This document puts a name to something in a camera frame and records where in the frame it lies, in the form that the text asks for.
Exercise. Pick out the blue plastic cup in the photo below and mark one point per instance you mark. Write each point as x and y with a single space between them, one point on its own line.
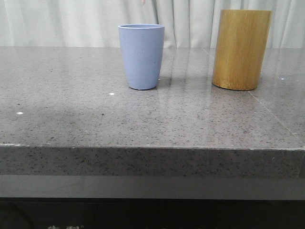
142 53

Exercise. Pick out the bamboo cylindrical holder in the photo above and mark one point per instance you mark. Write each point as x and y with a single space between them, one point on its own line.
240 49

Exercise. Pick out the white curtain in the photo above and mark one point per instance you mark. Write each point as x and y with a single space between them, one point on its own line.
94 23

